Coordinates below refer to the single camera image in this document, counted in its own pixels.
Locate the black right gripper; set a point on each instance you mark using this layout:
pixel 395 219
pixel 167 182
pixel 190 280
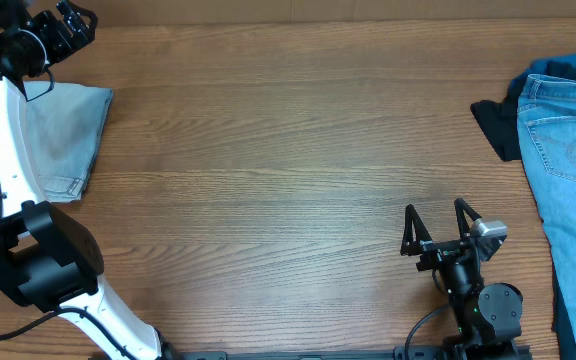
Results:
pixel 443 248

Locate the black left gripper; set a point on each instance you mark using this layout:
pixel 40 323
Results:
pixel 68 26

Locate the light blue denim shorts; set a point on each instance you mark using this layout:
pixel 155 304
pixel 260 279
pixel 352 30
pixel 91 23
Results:
pixel 65 125

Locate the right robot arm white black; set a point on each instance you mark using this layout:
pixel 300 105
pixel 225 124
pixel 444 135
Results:
pixel 487 315

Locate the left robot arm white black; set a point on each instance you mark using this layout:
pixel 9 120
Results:
pixel 47 259

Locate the black garment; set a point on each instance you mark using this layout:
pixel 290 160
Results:
pixel 498 122

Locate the blue jeans with pocket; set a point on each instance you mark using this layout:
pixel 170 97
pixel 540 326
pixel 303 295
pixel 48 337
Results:
pixel 546 128

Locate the dark blue garment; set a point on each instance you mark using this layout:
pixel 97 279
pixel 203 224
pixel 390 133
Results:
pixel 560 66

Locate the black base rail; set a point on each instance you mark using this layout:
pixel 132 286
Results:
pixel 318 355

